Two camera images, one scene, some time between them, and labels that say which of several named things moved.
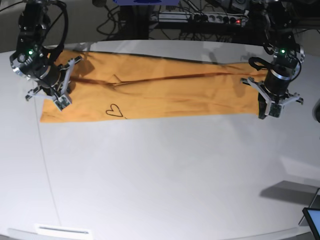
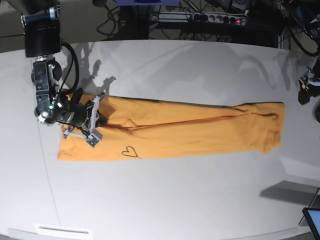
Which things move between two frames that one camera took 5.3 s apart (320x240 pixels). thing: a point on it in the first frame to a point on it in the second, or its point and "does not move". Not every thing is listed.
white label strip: [52, 229] does not move
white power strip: [188, 17] does not move
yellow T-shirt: [108, 86] to [132, 127]
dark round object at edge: [316, 111] does not move
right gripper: [274, 91] to [311, 78]
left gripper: [53, 82] to [87, 131]
